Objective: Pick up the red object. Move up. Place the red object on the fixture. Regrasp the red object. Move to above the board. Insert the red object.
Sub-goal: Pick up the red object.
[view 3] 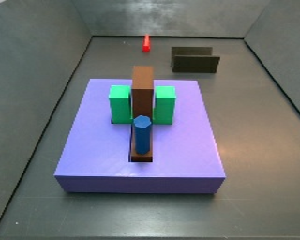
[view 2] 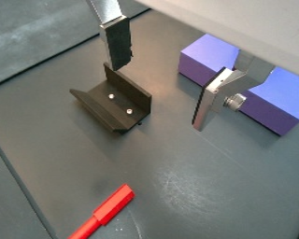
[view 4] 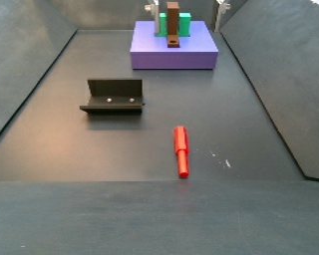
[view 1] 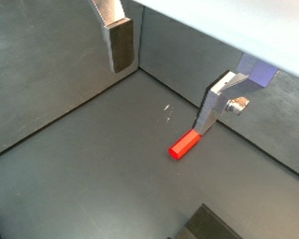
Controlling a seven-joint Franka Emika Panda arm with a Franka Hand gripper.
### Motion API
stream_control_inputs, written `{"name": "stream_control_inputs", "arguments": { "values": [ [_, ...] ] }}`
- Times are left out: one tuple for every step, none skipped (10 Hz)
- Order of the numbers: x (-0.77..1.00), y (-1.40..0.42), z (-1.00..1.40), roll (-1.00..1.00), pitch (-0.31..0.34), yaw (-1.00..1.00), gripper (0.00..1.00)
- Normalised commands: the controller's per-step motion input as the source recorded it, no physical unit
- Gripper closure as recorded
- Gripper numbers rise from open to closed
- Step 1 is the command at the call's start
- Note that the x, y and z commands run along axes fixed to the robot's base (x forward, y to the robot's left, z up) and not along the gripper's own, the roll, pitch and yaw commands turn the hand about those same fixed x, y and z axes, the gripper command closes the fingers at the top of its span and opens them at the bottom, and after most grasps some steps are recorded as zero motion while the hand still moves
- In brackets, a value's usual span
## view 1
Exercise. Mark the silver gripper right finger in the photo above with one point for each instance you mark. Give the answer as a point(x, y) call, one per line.
point(224, 95)

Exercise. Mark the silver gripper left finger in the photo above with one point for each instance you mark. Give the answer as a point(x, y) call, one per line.
point(117, 33)

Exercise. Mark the black angled peg stand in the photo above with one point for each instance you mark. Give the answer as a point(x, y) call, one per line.
point(205, 226)

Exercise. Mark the red peg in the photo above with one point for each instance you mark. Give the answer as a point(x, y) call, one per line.
point(184, 144)

